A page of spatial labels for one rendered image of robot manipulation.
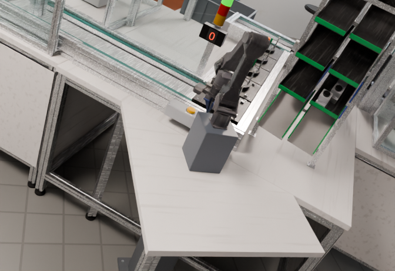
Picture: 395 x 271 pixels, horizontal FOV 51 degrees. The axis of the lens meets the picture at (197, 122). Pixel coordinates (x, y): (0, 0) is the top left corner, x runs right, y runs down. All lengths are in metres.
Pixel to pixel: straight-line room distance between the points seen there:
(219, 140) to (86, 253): 1.09
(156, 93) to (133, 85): 0.11
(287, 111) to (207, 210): 0.65
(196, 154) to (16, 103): 1.11
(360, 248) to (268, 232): 1.39
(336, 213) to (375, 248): 1.04
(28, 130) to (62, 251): 0.67
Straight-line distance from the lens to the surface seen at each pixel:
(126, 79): 1.96
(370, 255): 2.96
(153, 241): 1.37
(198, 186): 1.62
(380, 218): 2.79
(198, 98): 1.93
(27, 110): 2.32
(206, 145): 1.59
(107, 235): 2.46
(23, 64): 2.22
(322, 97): 1.81
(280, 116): 1.92
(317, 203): 1.89
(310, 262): 2.08
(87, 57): 2.04
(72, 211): 2.53
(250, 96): 2.16
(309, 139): 1.93
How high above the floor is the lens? 1.88
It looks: 31 degrees down
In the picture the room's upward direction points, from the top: 24 degrees clockwise
